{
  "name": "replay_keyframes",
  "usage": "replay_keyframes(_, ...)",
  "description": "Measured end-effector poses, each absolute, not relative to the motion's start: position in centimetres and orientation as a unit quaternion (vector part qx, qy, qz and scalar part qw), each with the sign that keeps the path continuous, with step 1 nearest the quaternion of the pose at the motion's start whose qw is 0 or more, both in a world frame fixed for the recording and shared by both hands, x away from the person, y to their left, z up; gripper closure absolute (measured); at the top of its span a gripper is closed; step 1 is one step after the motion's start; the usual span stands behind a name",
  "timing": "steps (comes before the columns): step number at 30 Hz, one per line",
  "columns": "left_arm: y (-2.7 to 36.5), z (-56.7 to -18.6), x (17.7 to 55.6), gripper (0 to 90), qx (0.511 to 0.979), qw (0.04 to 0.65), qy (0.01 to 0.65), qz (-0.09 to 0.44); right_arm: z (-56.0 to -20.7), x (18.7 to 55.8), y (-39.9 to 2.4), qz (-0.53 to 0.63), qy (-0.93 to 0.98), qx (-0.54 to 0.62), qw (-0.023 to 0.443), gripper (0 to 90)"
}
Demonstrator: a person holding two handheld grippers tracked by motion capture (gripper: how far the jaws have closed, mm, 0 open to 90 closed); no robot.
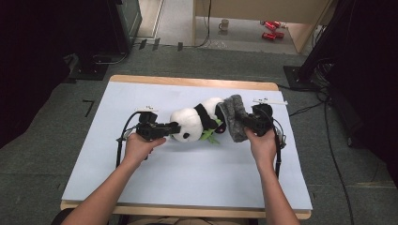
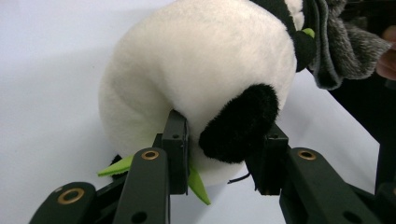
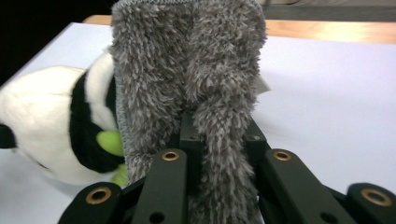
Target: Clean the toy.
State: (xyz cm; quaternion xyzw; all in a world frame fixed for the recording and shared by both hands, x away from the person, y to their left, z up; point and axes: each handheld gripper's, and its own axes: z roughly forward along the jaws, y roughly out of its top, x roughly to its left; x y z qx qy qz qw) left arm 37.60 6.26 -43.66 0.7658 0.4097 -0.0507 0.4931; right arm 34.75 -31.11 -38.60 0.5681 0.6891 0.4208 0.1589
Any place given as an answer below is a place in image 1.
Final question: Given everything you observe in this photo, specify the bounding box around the person's left hand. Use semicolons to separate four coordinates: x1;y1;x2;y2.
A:
122;132;167;167

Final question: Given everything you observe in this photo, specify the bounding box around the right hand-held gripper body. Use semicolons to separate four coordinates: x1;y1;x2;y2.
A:
250;97;289;138

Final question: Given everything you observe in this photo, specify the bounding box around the person's right hand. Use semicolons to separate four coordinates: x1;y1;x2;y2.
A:
244;127;279;172

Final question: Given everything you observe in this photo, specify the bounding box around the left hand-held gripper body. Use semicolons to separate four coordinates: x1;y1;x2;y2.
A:
134;106;167;142

